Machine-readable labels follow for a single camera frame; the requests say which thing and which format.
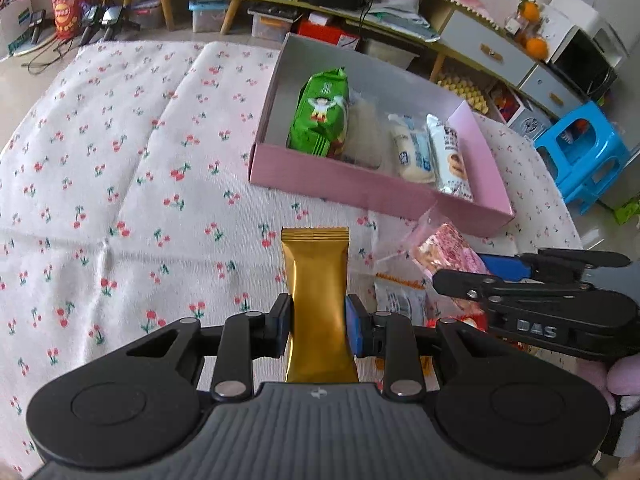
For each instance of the gold snack packet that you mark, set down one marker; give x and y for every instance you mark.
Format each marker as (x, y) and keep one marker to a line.
(317, 285)

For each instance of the green snack packet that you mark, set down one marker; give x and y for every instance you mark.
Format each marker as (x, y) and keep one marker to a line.
(320, 115)

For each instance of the clear rice cracker packet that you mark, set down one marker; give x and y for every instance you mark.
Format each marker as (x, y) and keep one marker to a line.
(365, 135)

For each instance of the white blue bread packet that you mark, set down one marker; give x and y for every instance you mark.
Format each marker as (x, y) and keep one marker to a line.
(412, 152)

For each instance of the long white snack packet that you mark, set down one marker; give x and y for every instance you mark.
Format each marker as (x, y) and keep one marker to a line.
(452, 160)

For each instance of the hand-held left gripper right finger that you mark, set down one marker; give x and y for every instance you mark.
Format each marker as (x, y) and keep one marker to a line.
(355, 325)

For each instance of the red box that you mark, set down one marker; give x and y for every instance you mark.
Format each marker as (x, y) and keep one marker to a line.
(330, 32)

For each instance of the pink cardboard box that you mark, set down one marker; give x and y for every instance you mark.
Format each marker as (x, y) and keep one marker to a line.
(380, 85)

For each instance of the person's right hand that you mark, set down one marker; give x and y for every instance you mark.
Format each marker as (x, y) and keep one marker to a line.
(622, 377)

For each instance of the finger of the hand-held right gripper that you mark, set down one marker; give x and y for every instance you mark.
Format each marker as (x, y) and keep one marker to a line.
(500, 265)
(465, 285)

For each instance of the black microwave oven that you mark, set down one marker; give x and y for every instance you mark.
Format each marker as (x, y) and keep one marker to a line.
(585, 67)

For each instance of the white paper bag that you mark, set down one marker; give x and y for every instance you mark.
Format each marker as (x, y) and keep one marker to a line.
(15, 15)

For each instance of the stack of papers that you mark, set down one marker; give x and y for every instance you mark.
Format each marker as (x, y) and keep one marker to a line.
(405, 17)

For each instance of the black device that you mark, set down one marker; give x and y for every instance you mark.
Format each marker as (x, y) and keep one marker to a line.
(110, 20)

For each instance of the cherry print tablecloth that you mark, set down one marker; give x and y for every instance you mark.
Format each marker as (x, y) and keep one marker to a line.
(125, 185)

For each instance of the white appliance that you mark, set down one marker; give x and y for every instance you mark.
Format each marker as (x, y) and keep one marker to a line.
(580, 15)

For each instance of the wooden cabinet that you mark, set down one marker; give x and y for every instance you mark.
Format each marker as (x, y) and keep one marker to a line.
(425, 35)

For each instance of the tray of yellow balls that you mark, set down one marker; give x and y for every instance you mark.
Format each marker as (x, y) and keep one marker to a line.
(465, 92)

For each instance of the red round lantern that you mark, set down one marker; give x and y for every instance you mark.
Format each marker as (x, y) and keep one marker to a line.
(67, 5)

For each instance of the clear storage bin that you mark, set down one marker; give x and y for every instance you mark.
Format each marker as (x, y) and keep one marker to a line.
(212, 17)
(272, 25)

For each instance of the white printed box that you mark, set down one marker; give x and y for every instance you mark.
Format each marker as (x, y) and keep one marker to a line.
(530, 120)

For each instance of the orange fruit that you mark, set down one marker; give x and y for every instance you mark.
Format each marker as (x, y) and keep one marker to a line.
(529, 10)
(536, 47)

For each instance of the red white snack packet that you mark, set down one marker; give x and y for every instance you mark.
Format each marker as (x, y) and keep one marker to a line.
(465, 321)

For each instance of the pink nougat packet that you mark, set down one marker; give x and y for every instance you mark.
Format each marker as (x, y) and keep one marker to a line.
(445, 252)

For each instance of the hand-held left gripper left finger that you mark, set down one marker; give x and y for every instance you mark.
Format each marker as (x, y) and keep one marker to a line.
(285, 322)

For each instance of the blue plastic stool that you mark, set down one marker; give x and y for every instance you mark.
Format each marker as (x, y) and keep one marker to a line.
(582, 150)

